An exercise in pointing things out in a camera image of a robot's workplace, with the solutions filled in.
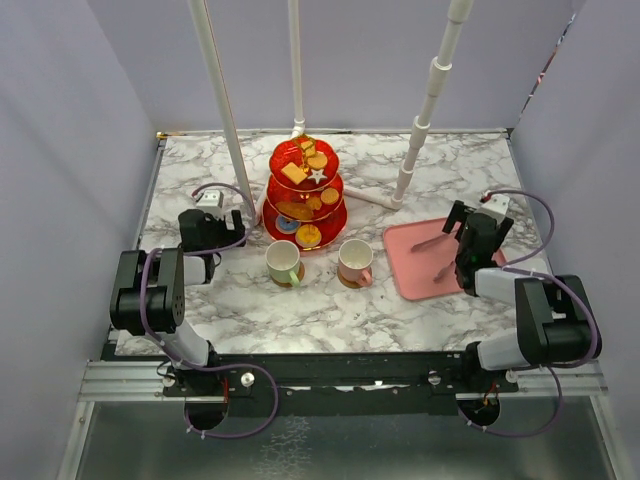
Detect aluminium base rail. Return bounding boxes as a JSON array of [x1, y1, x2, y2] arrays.
[[78, 352, 608, 402]]

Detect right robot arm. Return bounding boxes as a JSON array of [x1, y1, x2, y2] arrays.
[[442, 195, 602, 391]]

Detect rectangular yellow biscuit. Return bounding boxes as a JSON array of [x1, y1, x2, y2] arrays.
[[280, 162, 308, 185]]

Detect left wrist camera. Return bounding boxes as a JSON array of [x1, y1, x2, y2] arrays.
[[195, 188, 224, 220]]

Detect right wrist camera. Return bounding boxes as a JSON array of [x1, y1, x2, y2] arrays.
[[477, 194, 510, 224]]

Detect wooden coaster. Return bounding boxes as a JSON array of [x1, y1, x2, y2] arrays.
[[272, 263, 305, 288], [338, 270, 373, 289]]

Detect pink serving tray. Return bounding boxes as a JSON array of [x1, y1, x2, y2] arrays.
[[383, 216, 508, 302]]

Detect round biscuit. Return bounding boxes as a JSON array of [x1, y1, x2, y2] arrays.
[[306, 152, 328, 170], [320, 188, 340, 205]]

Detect swirl butter cookie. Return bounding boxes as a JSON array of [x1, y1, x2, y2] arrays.
[[306, 197, 323, 211]]

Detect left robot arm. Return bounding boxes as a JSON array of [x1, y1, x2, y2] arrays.
[[109, 209, 246, 395]]

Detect metal tongs pink tips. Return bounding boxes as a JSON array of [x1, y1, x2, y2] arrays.
[[410, 234, 455, 284]]

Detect red three-tier stand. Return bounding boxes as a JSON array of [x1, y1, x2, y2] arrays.
[[262, 134, 348, 251]]

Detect green mug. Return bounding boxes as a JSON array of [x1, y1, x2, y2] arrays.
[[265, 240, 301, 282]]

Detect brown croissant bread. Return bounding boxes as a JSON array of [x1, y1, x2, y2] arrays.
[[275, 201, 314, 221]]

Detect pink mug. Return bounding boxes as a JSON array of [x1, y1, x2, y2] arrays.
[[338, 239, 373, 281]]

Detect star gingerbread cookie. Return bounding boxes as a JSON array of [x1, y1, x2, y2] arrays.
[[308, 169, 327, 185]]

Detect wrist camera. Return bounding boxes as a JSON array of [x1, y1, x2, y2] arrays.
[[195, 188, 224, 220], [477, 194, 510, 224]]

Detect yellow donut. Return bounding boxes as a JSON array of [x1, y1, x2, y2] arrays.
[[295, 223, 322, 249]]

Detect white pvc pipe frame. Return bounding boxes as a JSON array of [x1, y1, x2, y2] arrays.
[[188, 0, 474, 210]]

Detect blue frosted donut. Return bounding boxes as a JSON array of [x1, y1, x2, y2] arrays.
[[275, 215, 300, 235]]

